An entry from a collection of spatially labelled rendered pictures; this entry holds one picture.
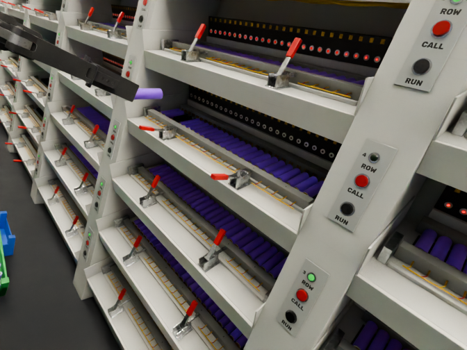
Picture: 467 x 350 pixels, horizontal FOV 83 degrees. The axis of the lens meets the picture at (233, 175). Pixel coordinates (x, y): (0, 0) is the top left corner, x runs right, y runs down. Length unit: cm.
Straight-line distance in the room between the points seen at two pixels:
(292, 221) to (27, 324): 90
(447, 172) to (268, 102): 28
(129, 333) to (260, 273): 51
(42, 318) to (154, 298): 45
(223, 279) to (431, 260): 36
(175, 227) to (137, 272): 21
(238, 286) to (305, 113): 36
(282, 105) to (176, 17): 51
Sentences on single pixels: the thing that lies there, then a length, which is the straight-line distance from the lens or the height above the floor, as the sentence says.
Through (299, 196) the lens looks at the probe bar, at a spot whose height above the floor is 72.
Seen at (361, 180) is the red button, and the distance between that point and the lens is 39.
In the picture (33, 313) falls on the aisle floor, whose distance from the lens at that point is 115.
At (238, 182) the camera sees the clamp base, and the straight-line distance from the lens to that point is 50.
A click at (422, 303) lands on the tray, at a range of 44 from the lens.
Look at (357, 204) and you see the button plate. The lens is 40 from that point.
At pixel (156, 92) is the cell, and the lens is 51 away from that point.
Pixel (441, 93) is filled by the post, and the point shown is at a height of 93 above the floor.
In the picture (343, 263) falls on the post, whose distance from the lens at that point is 42.
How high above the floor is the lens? 84
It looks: 15 degrees down
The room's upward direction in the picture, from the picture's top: 21 degrees clockwise
